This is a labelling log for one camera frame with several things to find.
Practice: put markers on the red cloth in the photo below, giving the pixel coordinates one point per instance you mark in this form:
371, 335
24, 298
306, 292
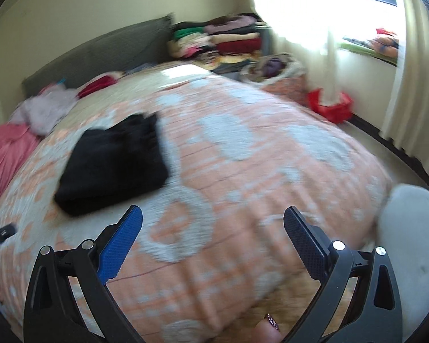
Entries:
98, 85

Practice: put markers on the basket of loose clothes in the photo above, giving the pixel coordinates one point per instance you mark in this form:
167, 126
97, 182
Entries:
279, 75

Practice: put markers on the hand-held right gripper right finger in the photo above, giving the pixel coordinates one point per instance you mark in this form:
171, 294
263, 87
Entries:
305, 243

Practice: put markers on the stack of folded clothes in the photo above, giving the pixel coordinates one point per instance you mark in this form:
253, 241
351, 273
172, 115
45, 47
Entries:
218, 37

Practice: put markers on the colourful fabric item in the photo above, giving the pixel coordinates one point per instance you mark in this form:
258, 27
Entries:
382, 44

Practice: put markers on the person's right hand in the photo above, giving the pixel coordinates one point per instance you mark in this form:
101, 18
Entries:
268, 330

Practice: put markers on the red plastic bag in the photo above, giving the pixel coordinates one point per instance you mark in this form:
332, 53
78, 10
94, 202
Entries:
330, 109

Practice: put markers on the black long-sleeved sweater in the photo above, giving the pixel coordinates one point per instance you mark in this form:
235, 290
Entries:
110, 171

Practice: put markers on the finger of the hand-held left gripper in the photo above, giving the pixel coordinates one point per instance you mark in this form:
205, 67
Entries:
0, 235

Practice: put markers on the pink bed sheet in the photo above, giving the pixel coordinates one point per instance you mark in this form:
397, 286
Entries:
7, 157

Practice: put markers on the grey padded headboard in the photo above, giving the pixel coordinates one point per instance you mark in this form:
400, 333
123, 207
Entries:
103, 53

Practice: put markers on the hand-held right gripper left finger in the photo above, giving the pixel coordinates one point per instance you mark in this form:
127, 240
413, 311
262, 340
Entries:
123, 243

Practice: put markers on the cream curtain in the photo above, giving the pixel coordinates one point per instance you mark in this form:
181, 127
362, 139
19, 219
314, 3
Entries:
414, 78

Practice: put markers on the orange and white patterned blanket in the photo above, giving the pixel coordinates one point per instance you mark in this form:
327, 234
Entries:
253, 171

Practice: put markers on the lavender crumpled clothes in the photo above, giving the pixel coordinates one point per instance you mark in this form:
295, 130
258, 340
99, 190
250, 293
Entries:
48, 109

